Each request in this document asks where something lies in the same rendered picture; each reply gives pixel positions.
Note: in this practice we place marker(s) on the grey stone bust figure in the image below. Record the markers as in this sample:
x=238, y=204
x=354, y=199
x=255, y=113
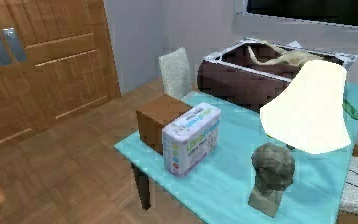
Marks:
x=273, y=173

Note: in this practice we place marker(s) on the cream lamp shade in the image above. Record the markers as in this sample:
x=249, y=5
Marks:
x=308, y=106

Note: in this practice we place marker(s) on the cream cloth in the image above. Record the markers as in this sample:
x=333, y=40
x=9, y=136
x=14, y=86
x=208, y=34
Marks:
x=287, y=56

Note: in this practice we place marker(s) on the dark window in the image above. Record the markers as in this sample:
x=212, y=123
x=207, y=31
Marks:
x=308, y=10

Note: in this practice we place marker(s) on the green leaf shape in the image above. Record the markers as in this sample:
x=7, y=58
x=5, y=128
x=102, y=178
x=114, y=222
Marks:
x=351, y=110

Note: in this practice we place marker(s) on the dark maroon basket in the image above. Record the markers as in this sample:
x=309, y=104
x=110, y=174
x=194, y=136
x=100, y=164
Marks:
x=243, y=80

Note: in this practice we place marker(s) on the brown wooden door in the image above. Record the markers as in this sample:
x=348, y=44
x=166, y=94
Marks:
x=53, y=70

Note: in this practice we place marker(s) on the brown wooden box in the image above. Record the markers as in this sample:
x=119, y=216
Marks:
x=155, y=121

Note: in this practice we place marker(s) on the turquoise top table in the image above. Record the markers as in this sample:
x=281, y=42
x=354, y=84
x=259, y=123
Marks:
x=233, y=160

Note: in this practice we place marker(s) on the white printed package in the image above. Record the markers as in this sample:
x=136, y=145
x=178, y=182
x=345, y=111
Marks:
x=191, y=139

